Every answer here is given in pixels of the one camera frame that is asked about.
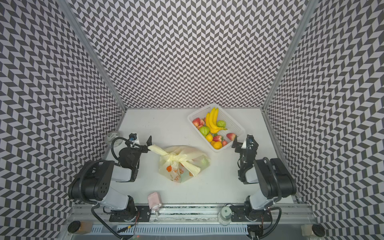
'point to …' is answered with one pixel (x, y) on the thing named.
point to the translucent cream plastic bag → (179, 163)
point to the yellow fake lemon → (209, 137)
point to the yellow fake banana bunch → (212, 120)
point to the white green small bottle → (225, 215)
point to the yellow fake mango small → (216, 145)
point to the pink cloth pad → (153, 199)
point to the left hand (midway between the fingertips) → (144, 136)
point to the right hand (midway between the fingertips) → (243, 139)
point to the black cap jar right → (312, 230)
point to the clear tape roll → (111, 135)
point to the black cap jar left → (81, 227)
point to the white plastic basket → (233, 125)
